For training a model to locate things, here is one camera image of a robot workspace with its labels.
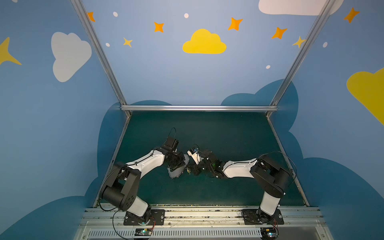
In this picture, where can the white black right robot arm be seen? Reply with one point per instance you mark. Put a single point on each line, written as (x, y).
(269, 174)

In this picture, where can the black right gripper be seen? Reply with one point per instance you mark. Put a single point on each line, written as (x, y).
(199, 165)

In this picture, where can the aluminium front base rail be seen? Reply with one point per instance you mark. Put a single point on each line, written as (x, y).
(204, 223)

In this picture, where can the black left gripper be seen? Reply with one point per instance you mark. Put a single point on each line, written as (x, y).
(177, 162)

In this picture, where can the grey ring-shaped metal plate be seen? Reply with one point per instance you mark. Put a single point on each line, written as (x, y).
(176, 172)

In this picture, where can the green table mat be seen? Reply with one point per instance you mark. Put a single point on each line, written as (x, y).
(230, 136)

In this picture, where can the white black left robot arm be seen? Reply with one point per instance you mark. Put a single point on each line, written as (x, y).
(121, 186)

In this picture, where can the aluminium frame post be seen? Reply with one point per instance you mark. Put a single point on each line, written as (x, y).
(304, 50)
(87, 24)

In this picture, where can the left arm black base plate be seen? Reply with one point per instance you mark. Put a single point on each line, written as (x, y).
(149, 218)

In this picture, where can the aluminium frame right post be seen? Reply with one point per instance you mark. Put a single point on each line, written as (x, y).
(304, 50)

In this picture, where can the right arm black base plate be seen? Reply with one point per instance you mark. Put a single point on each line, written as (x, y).
(258, 217)

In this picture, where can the aluminium frame left post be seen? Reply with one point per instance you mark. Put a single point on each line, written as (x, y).
(87, 24)

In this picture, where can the right green circuit board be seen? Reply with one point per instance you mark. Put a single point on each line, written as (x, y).
(269, 233)

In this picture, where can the green circuit board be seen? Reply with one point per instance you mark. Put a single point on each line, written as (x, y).
(143, 232)
(269, 233)

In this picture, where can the left green circuit board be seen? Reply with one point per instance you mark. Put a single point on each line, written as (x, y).
(143, 232)

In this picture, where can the aluminium frame back rail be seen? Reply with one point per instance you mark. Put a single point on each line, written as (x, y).
(199, 108)

